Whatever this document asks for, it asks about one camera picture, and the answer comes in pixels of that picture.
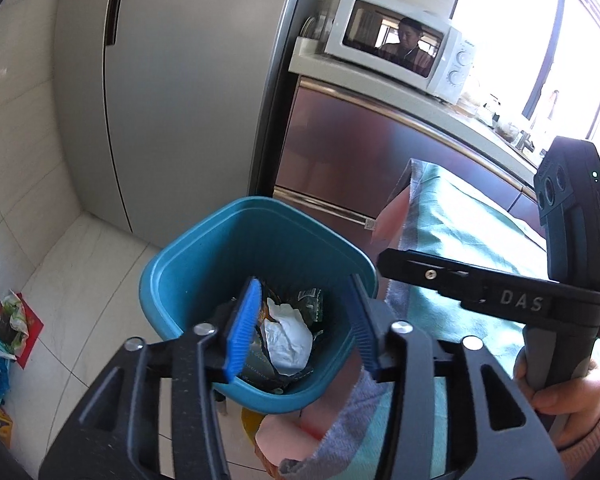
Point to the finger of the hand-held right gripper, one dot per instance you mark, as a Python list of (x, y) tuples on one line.
[(415, 267)]

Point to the person's right hand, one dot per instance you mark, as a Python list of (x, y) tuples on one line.
[(575, 405)]

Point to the white tissue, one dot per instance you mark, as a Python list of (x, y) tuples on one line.
[(290, 340)]

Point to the yellow plastic object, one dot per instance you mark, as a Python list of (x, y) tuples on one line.
[(252, 427)]

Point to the grey round lid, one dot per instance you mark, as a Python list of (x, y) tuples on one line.
[(312, 27)]

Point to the kitchen window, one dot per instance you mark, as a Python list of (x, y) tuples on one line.
[(505, 35)]

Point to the teal cloth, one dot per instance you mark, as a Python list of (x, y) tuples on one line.
[(460, 220)]

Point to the white microwave oven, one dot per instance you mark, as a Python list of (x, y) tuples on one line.
[(452, 50)]

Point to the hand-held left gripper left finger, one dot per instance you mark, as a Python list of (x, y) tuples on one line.
[(240, 330)]

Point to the kitchen counter cabinet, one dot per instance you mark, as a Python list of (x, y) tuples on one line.
[(340, 140)]

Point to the red plastic bag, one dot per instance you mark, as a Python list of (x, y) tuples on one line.
[(30, 330)]

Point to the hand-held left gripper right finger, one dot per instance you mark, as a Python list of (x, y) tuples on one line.
[(362, 330)]

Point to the blue trash bin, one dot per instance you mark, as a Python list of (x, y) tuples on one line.
[(240, 240)]

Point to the grey refrigerator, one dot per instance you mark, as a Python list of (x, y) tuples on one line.
[(180, 85)]

